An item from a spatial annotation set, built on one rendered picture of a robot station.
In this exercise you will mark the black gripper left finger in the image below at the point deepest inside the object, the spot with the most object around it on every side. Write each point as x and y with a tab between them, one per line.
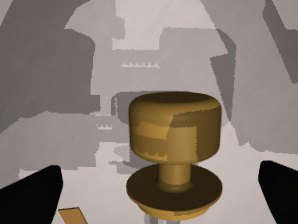
33	199

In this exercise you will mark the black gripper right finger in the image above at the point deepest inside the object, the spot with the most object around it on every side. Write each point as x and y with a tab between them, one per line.
279	185

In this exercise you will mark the tan flat rectangular plate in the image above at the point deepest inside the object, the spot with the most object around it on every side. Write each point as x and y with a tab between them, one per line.
72	216

